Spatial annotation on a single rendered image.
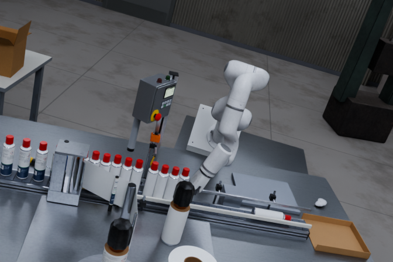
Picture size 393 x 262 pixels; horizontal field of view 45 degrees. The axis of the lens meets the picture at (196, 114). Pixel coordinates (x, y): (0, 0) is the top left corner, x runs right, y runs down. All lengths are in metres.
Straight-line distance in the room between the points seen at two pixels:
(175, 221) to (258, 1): 7.14
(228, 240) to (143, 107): 0.77
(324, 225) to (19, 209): 1.60
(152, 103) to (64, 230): 0.66
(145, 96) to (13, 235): 0.80
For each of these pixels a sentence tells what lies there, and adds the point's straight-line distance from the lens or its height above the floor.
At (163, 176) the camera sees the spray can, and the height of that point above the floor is 1.04.
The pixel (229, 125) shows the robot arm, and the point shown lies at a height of 1.36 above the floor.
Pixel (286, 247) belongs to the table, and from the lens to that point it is 2.50.
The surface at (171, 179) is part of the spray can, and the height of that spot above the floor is 1.03.
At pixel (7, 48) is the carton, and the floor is 1.00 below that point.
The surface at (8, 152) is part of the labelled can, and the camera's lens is 2.32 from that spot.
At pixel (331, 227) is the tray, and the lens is 2.80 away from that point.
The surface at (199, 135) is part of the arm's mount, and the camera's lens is 3.02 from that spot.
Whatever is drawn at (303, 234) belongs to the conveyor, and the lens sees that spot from 2.59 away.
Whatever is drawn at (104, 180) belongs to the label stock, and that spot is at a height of 1.01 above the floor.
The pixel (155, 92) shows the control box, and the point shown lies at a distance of 2.11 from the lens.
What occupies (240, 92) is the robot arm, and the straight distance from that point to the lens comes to 2.20.
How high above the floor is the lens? 2.25
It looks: 24 degrees down
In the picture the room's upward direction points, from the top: 16 degrees clockwise
